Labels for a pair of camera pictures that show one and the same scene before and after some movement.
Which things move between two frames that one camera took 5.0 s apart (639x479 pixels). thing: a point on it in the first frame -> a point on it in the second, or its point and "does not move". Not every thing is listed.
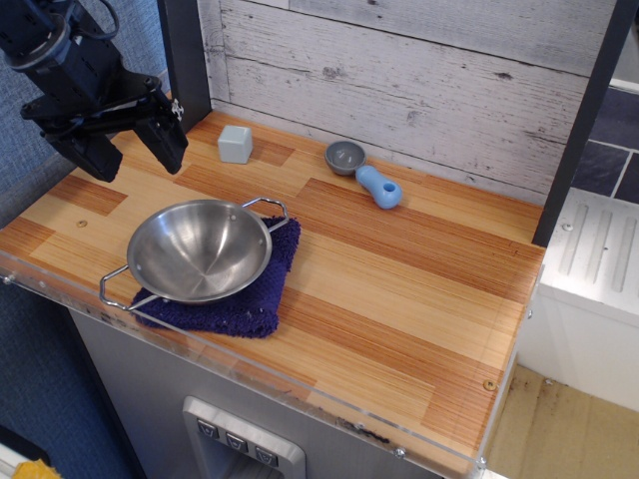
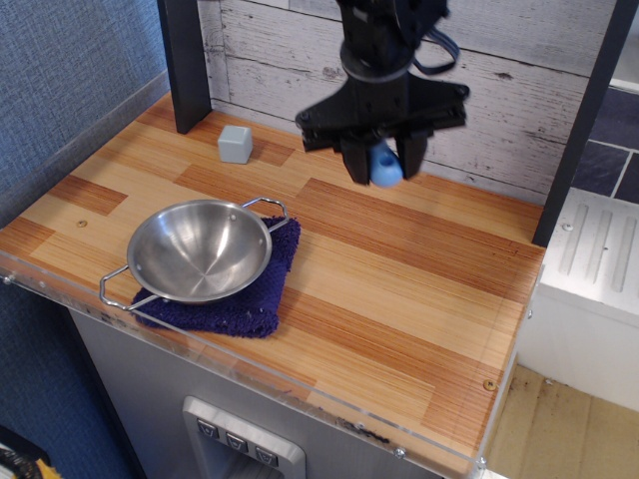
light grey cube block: x=236 y=144 does not move
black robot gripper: x=88 y=88 -> x=379 y=110
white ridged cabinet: x=582 y=330 does not move
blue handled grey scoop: x=346 y=158 -> x=384 y=166
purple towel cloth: x=253 y=313 does not move
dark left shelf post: x=185 y=59 does not move
